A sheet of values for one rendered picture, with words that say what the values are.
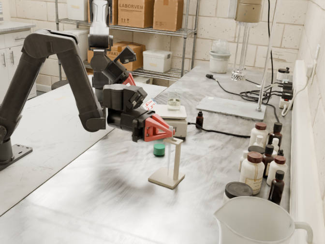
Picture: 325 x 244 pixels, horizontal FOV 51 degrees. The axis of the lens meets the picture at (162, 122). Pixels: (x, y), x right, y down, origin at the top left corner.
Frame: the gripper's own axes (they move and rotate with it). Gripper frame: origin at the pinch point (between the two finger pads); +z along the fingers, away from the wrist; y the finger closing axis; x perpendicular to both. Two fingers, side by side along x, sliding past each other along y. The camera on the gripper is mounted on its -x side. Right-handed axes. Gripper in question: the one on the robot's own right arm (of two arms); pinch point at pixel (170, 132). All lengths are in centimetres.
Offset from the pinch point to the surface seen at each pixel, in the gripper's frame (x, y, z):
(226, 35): 11, 264, -73
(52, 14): 4, 233, -278
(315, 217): 4.4, -11.5, 39.0
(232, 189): 7.6, -5.8, 20.4
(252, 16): -26, 67, 1
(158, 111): 5.7, 25.9, -18.2
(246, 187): 7.6, -3.3, 23.0
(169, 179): 13.7, -1.5, 1.1
